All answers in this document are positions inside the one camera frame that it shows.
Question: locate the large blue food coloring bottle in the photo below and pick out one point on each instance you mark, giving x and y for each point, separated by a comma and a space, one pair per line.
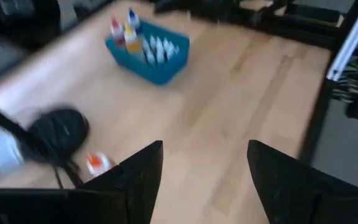
133, 20

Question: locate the teal plastic bin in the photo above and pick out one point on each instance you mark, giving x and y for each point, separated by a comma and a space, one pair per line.
163, 73

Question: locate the silver aluminium bracket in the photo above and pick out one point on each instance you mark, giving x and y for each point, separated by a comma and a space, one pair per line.
350, 43

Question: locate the large yellow food coloring bottle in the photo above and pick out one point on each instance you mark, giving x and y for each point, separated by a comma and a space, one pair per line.
133, 43

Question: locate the large orange food coloring bottle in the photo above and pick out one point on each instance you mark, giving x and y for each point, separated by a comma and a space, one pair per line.
96, 163

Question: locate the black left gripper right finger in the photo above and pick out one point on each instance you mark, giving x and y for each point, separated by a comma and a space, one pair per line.
291, 199

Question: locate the large red food coloring bottle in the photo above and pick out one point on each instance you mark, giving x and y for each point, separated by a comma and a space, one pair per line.
117, 32

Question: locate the black gooseneck desk lamp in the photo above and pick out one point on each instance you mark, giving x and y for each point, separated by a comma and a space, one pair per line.
57, 133

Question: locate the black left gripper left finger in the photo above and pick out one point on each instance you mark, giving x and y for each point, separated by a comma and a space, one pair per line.
129, 196

